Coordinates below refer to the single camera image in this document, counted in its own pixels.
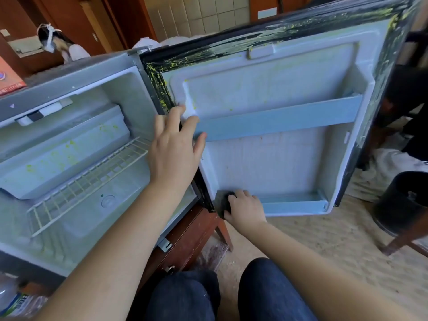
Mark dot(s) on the person's right forearm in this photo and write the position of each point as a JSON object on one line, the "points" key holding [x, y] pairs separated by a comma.
{"points": [[321, 277]]}

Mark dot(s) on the person's right hand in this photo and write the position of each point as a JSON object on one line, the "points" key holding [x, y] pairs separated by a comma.
{"points": [[247, 214]]}

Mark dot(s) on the dark grey cloth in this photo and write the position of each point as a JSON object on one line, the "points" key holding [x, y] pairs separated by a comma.
{"points": [[223, 200]]}

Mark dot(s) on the person's left hand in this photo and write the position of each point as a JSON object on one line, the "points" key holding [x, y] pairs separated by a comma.
{"points": [[175, 153]]}

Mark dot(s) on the beige padded headboard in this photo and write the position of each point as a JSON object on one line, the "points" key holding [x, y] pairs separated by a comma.
{"points": [[194, 13]]}

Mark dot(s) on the green cap water bottle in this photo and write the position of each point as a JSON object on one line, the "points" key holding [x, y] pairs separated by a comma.
{"points": [[17, 304]]}

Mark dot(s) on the person's left forearm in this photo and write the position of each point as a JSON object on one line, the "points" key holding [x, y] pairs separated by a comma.
{"points": [[113, 264]]}

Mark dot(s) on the fridge door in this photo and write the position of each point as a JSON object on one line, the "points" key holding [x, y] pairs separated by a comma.
{"points": [[267, 83]]}

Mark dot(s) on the dark red wooden stand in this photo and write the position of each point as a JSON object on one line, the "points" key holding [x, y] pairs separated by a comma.
{"points": [[190, 240]]}

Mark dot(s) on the person's dark trousers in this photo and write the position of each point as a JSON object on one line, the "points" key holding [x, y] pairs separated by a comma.
{"points": [[267, 294]]}

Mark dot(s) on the orange cardboard chalk box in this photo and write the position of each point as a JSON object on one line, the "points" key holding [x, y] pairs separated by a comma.
{"points": [[10, 80]]}

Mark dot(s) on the white wall plate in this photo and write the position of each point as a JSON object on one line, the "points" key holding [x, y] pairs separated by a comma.
{"points": [[267, 13]]}

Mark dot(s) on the black plastic bucket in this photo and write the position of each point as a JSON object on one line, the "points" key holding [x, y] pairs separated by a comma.
{"points": [[401, 204]]}

